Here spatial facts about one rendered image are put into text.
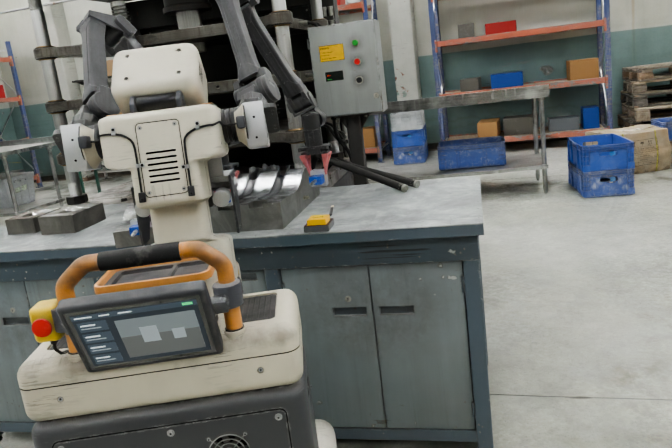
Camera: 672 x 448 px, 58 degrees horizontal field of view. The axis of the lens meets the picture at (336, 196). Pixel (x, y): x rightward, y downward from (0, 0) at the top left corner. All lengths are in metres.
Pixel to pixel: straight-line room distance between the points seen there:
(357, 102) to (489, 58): 5.83
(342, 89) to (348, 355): 1.21
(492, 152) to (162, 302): 4.71
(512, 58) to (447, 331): 6.72
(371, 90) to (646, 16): 6.25
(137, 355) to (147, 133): 0.53
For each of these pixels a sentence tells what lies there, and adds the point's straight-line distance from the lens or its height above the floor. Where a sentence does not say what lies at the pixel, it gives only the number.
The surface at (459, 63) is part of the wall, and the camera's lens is 8.46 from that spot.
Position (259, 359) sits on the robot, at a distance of 1.20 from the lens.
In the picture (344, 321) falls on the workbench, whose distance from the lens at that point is 2.00.
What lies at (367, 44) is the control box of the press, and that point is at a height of 1.37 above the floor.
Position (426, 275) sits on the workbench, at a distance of 1.90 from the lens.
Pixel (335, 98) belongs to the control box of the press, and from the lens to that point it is 2.72.
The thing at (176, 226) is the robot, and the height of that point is 0.95.
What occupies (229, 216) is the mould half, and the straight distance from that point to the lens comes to 2.00.
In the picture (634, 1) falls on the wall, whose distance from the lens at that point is 8.59.
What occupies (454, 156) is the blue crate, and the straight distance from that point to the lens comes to 5.59.
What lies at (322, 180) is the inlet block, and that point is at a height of 0.93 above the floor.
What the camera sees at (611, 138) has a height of 0.38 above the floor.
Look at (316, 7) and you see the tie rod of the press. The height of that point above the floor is 1.60.
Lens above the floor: 1.28
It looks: 12 degrees down
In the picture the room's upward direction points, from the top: 7 degrees counter-clockwise
